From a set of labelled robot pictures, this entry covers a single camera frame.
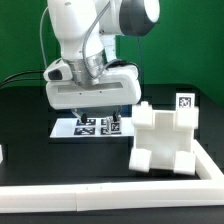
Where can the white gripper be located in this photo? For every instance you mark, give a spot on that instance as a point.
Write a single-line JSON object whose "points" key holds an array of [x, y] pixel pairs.
{"points": [[117, 86]]}

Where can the white tagged cube nut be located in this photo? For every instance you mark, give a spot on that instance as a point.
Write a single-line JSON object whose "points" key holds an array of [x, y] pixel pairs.
{"points": [[185, 100], [112, 126]]}

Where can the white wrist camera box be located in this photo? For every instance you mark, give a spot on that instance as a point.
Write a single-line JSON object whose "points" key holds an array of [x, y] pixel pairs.
{"points": [[59, 70]]}

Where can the white chair seat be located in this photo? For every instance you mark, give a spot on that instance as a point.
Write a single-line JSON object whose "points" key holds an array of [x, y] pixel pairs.
{"points": [[163, 144]]}

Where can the white L-shaped fence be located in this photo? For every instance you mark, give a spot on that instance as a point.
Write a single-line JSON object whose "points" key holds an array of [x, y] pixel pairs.
{"points": [[207, 190]]}

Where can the white marker base plate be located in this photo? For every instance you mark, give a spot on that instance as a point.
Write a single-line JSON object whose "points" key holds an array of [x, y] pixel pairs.
{"points": [[95, 127]]}

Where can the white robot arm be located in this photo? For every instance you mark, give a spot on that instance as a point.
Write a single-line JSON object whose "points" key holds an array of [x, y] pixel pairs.
{"points": [[88, 73]]}

